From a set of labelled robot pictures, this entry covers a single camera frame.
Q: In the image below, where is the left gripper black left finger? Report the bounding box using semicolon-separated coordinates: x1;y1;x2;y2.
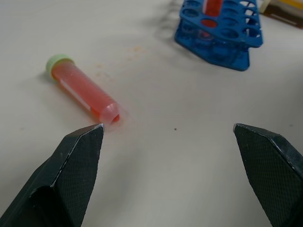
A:
0;123;105;227

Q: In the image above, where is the blue test tube rack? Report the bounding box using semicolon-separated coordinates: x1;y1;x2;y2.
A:
174;0;264;72

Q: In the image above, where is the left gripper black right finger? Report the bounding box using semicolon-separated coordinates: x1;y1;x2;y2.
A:
232;122;303;227

